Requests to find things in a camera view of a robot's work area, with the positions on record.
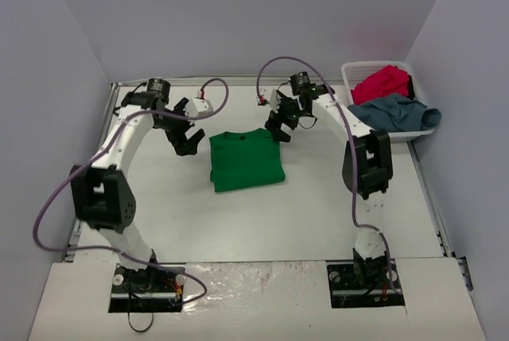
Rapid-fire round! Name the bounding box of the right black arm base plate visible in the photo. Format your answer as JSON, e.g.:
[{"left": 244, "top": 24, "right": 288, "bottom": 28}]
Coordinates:
[{"left": 326, "top": 262, "right": 405, "bottom": 309}]

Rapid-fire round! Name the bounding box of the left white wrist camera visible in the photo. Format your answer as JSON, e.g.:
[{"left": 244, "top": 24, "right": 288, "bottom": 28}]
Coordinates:
[{"left": 185, "top": 97, "right": 213, "bottom": 120}]

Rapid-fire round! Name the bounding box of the green t shirt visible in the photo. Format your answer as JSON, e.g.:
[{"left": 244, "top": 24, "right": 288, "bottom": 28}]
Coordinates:
[{"left": 209, "top": 128, "right": 286, "bottom": 193}]

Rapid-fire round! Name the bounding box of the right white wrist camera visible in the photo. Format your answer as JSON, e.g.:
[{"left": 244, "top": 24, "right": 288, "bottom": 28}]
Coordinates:
[{"left": 257, "top": 88, "right": 279, "bottom": 112}]

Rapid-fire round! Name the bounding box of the pink-red t shirt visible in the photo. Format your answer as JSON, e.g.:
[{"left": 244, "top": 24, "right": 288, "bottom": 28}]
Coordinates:
[{"left": 352, "top": 65, "right": 410, "bottom": 105}]

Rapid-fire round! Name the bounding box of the white perforated plastic basket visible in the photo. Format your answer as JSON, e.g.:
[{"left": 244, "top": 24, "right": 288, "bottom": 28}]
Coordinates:
[{"left": 341, "top": 60, "right": 433, "bottom": 142}]

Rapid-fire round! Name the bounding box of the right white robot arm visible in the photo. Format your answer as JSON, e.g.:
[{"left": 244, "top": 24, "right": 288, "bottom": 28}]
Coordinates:
[{"left": 257, "top": 72, "right": 393, "bottom": 288}]

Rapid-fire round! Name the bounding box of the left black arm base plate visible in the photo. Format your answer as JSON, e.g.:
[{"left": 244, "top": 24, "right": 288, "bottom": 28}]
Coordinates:
[{"left": 108, "top": 264, "right": 186, "bottom": 313}]

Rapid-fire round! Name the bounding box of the grey-blue t shirt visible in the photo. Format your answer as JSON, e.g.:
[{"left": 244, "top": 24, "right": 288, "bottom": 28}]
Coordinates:
[{"left": 348, "top": 94, "right": 441, "bottom": 133}]

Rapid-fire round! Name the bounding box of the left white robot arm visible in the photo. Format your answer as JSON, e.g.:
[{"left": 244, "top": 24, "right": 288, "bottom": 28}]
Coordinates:
[{"left": 71, "top": 78, "right": 212, "bottom": 292}]

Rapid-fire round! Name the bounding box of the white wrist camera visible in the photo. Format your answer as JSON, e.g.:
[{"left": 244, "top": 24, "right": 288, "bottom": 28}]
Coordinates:
[
  {"left": 257, "top": 88, "right": 279, "bottom": 112},
  {"left": 185, "top": 97, "right": 213, "bottom": 120}
]

